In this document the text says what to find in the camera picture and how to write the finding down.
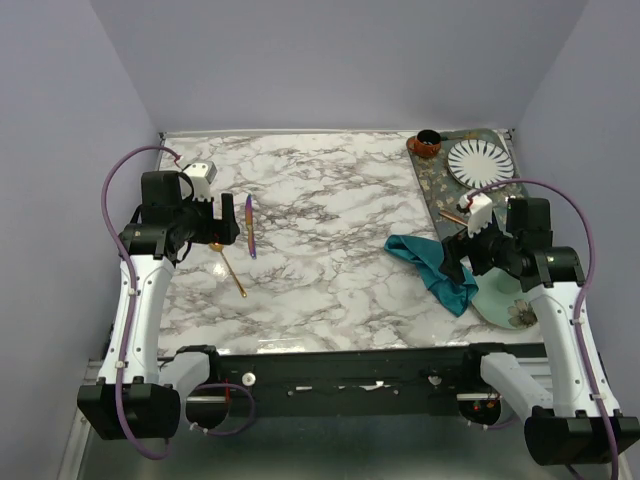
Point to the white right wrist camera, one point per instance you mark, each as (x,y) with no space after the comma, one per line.
(480,211)

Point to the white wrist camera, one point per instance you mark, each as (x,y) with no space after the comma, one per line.
(480,211)
(201,175)

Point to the teal cloth napkin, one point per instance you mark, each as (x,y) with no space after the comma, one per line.
(427,256)

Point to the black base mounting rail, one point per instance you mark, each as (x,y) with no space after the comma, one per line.
(438,381)

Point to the mint green floral plate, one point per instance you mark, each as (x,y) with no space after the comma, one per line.
(501,302)

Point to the gold spoon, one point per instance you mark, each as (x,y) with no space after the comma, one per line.
(219,248)

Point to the iridescent rainbow knife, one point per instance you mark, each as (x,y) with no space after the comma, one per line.
(249,222)

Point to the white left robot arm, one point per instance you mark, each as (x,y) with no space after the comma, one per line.
(134,397)

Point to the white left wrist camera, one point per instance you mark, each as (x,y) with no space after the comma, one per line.
(201,175)

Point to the white striped plate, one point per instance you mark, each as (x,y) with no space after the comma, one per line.
(476,163)

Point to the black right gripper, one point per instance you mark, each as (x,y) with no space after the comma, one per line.
(458,245)

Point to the dark floral placemat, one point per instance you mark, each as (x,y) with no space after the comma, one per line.
(440,189)

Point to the orange black cup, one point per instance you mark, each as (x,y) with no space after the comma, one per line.
(425,144)

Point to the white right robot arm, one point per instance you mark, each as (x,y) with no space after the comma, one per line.
(576,420)

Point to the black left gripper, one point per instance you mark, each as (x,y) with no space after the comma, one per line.
(220,231)

